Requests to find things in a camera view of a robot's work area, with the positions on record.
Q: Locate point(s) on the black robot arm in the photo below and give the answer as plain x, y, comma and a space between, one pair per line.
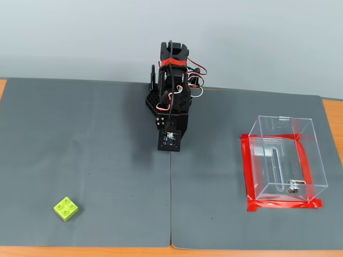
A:
164, 53

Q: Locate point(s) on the red floor tape strip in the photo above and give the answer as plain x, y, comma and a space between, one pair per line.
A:
281, 205
247, 171
304, 160
273, 136

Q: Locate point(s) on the black table clamp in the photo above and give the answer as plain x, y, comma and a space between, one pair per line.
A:
153, 76
197, 72

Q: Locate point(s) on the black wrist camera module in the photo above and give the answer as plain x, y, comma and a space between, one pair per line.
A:
162, 144

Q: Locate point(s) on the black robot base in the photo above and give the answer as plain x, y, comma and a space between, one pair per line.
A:
151, 101

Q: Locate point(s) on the red tape band on arm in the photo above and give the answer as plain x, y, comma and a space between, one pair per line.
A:
177, 62

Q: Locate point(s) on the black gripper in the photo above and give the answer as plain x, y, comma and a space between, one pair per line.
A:
161, 122

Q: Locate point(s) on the transparent plastic box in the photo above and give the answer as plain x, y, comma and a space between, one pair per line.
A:
289, 160

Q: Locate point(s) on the green lego block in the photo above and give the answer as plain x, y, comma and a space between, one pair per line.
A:
65, 210

